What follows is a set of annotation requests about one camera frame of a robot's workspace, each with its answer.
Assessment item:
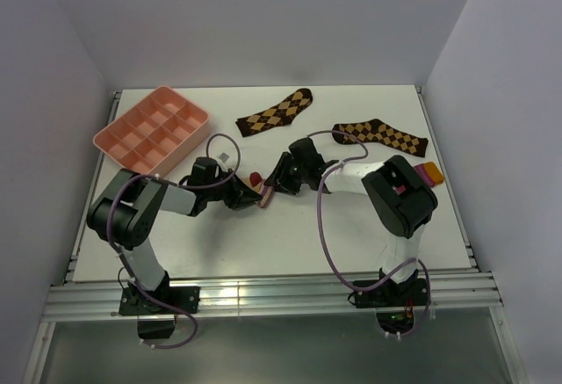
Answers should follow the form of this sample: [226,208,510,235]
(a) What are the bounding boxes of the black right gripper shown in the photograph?
[264,152,308,196]

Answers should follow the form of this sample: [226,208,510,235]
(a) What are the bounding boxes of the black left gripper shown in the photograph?
[205,169,261,210]

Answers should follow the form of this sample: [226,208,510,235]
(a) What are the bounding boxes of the tan maroon purple-striped sock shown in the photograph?
[248,172,274,208]

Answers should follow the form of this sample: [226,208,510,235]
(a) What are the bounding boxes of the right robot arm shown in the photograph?
[265,152,438,305]

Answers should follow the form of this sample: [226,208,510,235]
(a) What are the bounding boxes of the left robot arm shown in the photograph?
[86,166,262,313]

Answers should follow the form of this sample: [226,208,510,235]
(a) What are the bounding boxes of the brown argyle sock left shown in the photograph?
[235,88,313,137]

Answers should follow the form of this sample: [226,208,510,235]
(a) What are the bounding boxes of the brown argyle sock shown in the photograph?
[235,88,313,137]
[332,119,429,157]

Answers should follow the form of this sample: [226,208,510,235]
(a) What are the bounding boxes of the brown argyle sock right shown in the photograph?
[332,119,429,157]

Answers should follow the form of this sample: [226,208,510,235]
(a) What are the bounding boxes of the pink divided organizer tray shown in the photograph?
[93,86,211,177]

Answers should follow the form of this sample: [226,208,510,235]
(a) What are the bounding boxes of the maroon purple orange-toe sock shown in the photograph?
[414,162,444,188]

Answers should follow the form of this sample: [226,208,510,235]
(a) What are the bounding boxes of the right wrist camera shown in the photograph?
[289,137,325,170]

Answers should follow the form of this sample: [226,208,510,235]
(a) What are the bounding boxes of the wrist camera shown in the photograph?
[185,156,232,189]
[289,137,325,170]

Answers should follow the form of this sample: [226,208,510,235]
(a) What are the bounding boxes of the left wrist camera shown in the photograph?
[185,156,232,189]

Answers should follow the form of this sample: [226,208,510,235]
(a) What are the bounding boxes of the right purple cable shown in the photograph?
[306,131,438,341]

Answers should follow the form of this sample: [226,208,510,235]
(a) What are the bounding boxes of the purple cable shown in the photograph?
[107,133,241,350]
[306,131,438,341]

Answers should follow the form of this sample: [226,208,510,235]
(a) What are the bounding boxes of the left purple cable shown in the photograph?
[107,133,241,350]

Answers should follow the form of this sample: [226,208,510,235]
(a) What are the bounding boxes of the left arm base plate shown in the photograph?
[119,286,200,316]

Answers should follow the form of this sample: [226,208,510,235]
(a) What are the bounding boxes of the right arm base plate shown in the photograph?
[348,279,429,308]

